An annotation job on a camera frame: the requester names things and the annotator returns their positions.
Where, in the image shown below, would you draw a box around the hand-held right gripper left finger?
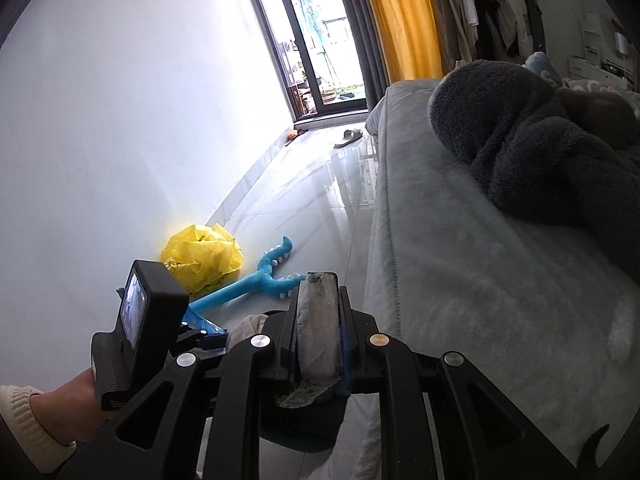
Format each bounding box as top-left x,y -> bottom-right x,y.
55,305 -> 302,480

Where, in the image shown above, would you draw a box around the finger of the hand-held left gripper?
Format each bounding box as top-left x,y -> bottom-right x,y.
172,326 -> 231,361

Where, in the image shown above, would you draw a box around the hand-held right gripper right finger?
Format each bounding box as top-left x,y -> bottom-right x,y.
336,285 -> 587,480

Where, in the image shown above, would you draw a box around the person's left forearm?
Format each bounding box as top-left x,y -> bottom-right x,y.
0,367 -> 108,474

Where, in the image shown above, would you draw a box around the blue cardboard box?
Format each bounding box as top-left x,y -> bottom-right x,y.
184,307 -> 228,337

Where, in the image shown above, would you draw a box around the blue plush toy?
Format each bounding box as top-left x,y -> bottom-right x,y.
189,236 -> 308,314

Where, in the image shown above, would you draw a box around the yellow plastic bag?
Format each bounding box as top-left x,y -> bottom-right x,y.
161,225 -> 246,297

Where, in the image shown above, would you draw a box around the grey bed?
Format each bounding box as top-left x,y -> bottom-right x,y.
362,79 -> 640,480

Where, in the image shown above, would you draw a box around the dark grey fleece blanket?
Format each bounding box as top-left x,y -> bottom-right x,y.
428,60 -> 640,231

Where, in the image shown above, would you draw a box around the black framed glass door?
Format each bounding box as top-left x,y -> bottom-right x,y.
239,0 -> 371,124

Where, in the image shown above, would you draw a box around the grey curtain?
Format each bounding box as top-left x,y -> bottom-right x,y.
332,0 -> 389,109

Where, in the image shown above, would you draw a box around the brown pillow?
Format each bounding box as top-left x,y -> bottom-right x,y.
555,87 -> 640,150

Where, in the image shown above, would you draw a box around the blue patterned pillow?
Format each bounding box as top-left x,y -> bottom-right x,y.
522,51 -> 562,79

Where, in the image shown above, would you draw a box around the yellow curtain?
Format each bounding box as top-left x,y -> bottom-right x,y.
355,0 -> 444,82

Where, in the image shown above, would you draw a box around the white vanity table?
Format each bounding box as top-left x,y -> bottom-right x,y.
567,12 -> 640,87

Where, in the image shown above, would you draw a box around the clothes on rack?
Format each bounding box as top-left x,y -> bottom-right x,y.
432,0 -> 548,69

